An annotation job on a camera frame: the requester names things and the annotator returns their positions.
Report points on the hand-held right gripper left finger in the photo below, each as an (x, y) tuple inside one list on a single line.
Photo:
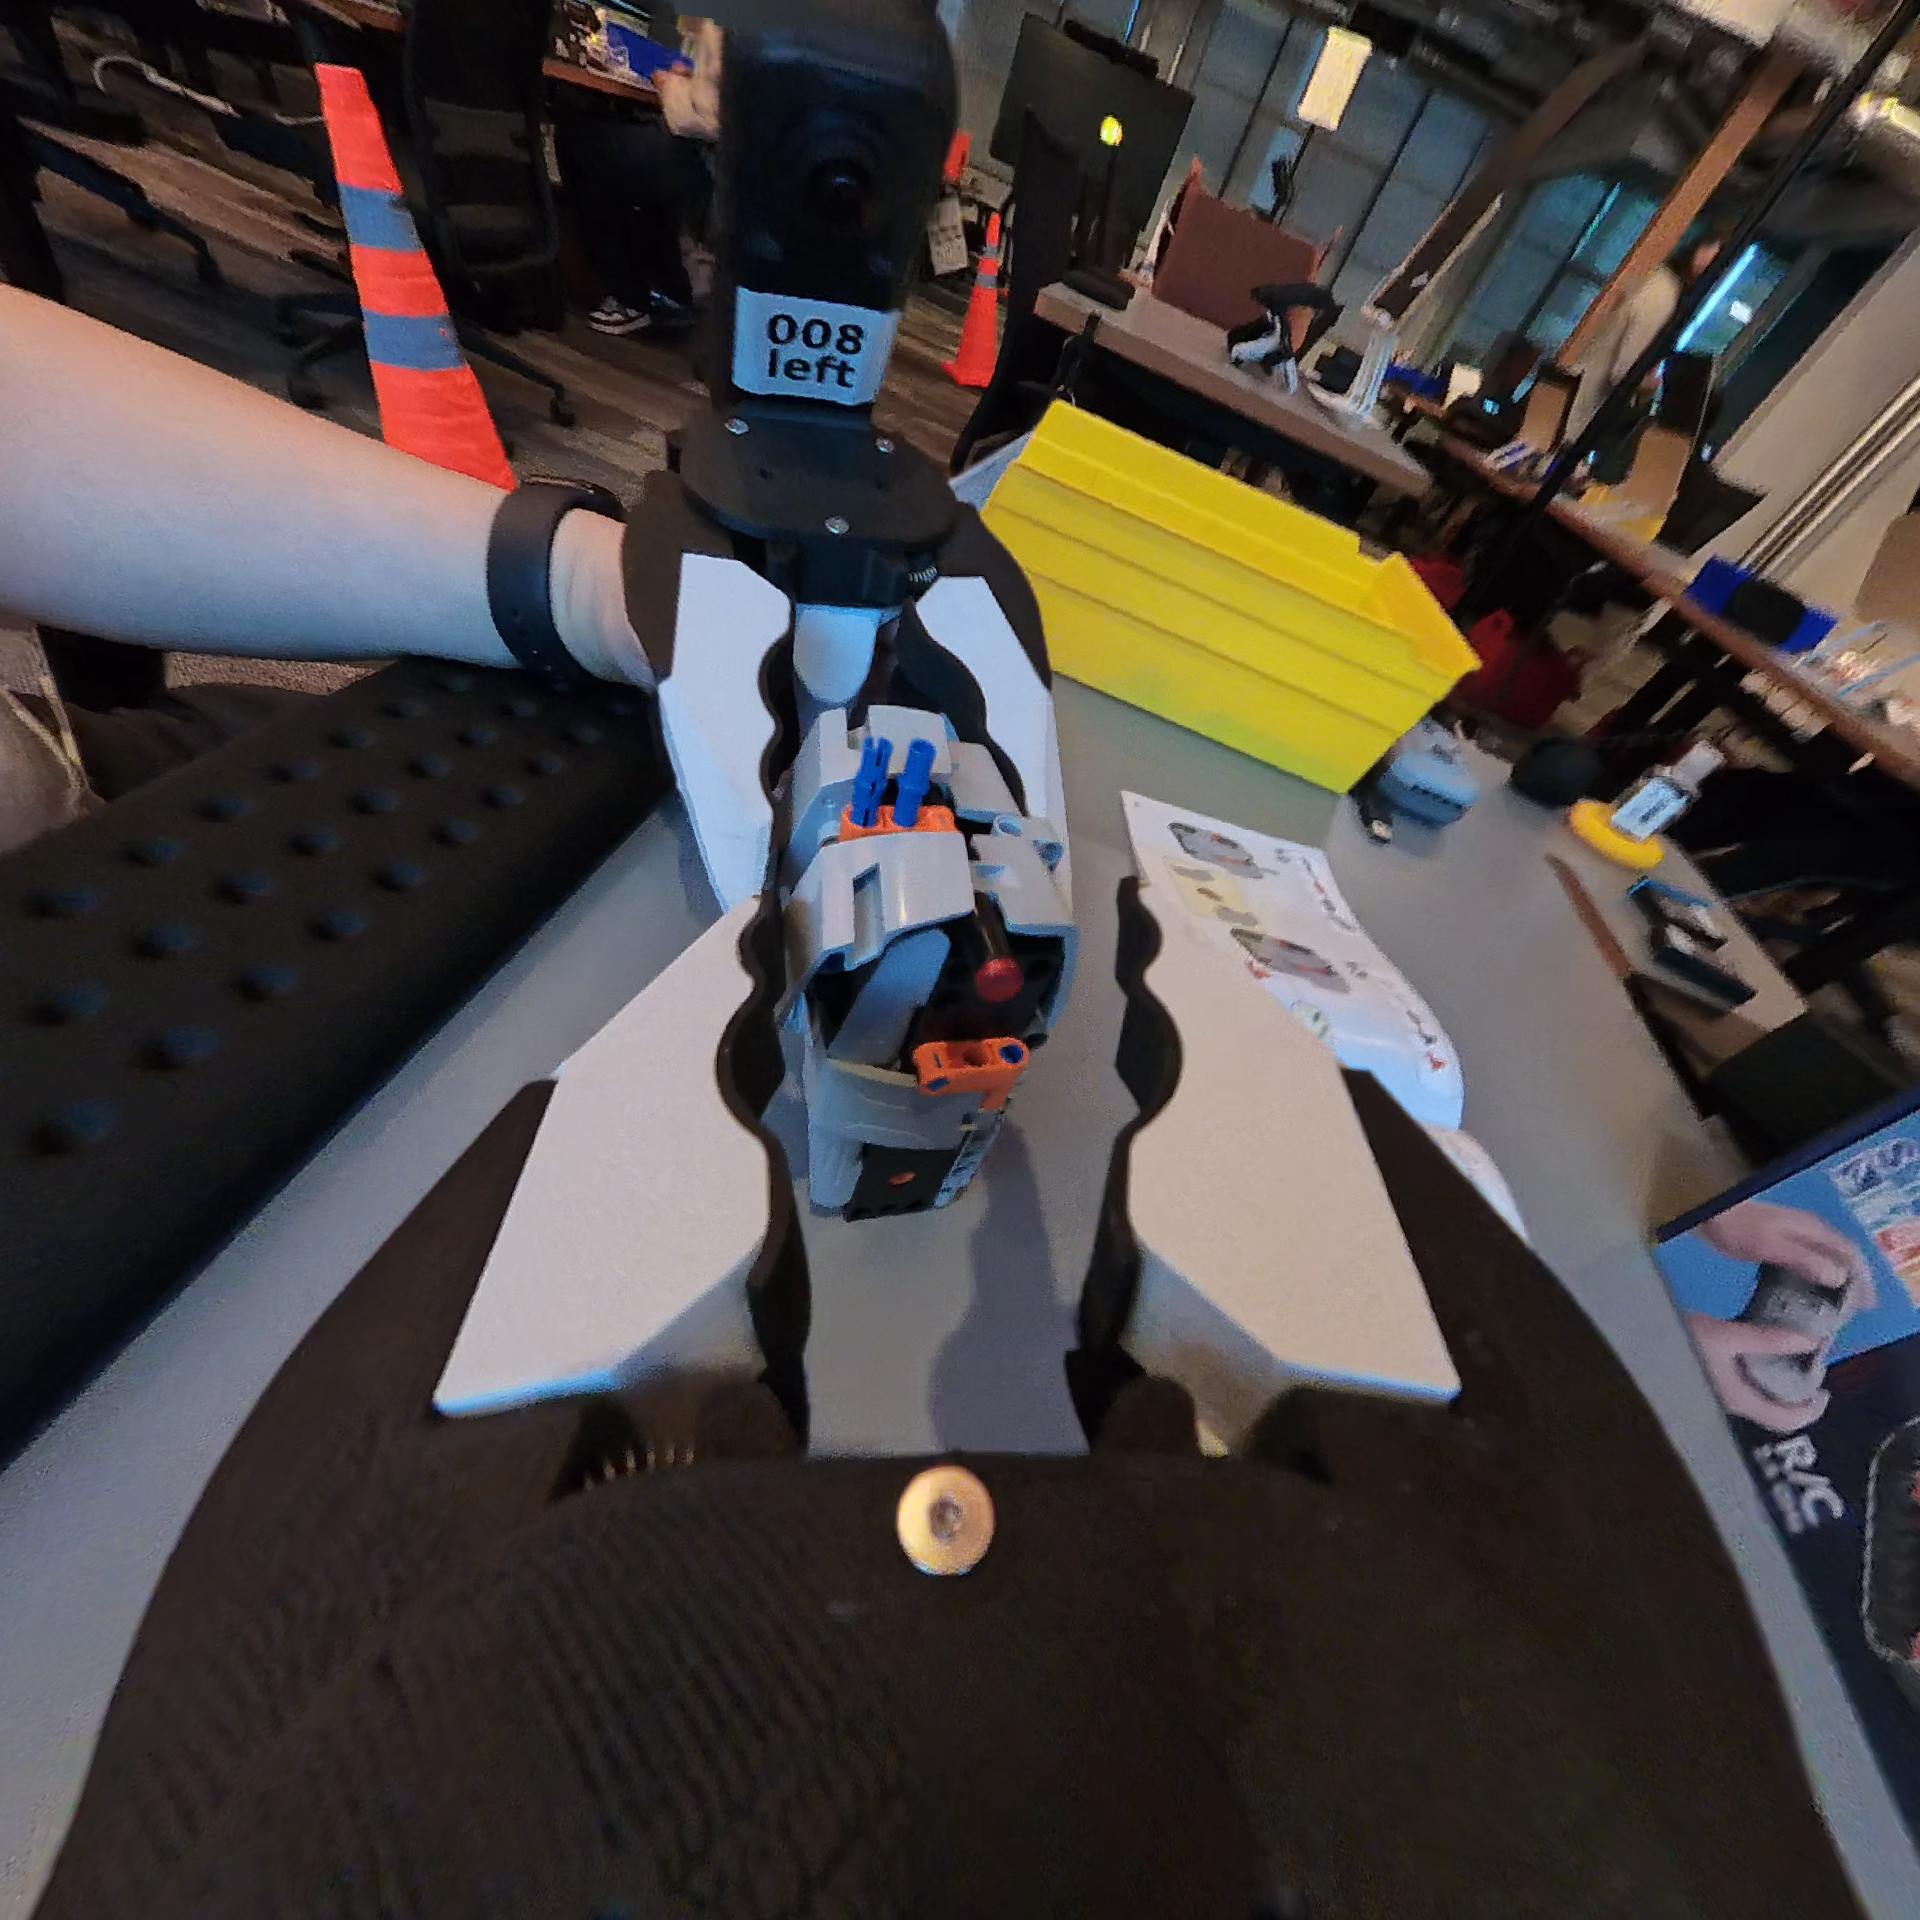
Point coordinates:
[(614, 1199)]

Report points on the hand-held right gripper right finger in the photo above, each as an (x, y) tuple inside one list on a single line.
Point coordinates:
[(1291, 1215)]

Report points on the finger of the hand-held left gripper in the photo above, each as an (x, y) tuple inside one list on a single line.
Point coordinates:
[(713, 708), (991, 663)]

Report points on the grey building block robot model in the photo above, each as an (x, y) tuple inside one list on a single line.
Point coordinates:
[(902, 883)]

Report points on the person's left forearm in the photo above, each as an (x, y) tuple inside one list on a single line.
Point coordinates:
[(223, 496)]

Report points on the grey desk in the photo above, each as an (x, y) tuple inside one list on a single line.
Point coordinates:
[(1499, 1021)]

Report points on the person's left hand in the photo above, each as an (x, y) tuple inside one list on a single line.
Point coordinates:
[(600, 599)]

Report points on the small orange traffic cone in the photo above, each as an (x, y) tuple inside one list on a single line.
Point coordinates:
[(975, 330)]

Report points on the yellow plastic bin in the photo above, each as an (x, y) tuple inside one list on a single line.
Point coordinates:
[(1199, 599)]

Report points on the black wristwatch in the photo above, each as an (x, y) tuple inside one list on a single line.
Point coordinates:
[(519, 588)]

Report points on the open instruction booklet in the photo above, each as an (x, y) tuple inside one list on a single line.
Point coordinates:
[(1274, 929)]

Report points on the grey background table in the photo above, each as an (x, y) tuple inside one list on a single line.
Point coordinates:
[(1199, 376)]

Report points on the brown wooden stick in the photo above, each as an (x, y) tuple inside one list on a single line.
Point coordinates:
[(1592, 917)]

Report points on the black monitor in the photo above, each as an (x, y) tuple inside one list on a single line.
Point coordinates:
[(1079, 136)]

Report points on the black white device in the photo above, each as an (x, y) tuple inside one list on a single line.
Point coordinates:
[(1274, 323)]

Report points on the grey battery block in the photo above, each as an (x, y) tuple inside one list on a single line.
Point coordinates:
[(1428, 777)]

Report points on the large orange traffic cone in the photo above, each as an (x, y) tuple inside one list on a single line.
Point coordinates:
[(404, 300)]

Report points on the black office chair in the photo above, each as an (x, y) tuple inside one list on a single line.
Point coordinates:
[(480, 178)]

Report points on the red plastic canister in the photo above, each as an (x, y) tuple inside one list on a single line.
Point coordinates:
[(1513, 669), (1443, 588)]

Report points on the brown cardboard box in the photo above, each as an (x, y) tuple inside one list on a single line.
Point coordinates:
[(1231, 255)]

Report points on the small black box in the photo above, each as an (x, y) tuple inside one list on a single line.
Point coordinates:
[(1679, 907), (1703, 978)]

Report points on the yellow tape roll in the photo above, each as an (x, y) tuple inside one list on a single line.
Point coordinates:
[(1598, 847)]

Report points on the black round pouch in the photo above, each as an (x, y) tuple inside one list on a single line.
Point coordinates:
[(1553, 772)]

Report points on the blue robot kit box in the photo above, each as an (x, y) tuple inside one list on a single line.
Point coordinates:
[(1803, 1349)]

